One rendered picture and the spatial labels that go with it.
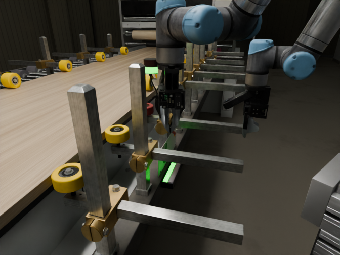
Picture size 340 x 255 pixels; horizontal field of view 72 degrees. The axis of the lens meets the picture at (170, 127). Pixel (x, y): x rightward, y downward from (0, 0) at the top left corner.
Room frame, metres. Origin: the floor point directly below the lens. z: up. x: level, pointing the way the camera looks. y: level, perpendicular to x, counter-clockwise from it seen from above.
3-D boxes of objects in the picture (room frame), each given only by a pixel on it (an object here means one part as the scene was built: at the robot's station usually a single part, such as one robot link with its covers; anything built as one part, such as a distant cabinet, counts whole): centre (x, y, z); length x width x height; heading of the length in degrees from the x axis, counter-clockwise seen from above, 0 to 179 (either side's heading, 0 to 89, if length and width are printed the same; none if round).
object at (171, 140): (0.85, 0.01, 0.75); 0.26 x 0.01 x 0.10; 164
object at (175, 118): (0.65, -0.02, 0.97); 0.06 x 0.03 x 0.09; 4
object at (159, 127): (0.91, 0.02, 0.84); 0.13 x 0.06 x 0.05; 164
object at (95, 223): (0.43, 0.15, 0.82); 0.13 x 0.06 x 0.05; 164
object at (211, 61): (1.86, -0.38, 0.94); 0.36 x 0.03 x 0.03; 74
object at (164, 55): (0.65, 0.00, 1.15); 0.08 x 0.08 x 0.05
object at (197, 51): (1.61, -0.18, 0.91); 0.03 x 0.03 x 0.48; 74
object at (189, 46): (1.37, -0.11, 0.90); 0.03 x 0.03 x 0.48; 74
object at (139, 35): (3.30, -0.08, 1.04); 1.43 x 0.12 x 0.12; 74
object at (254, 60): (0.84, -0.31, 1.12); 0.09 x 0.08 x 0.11; 72
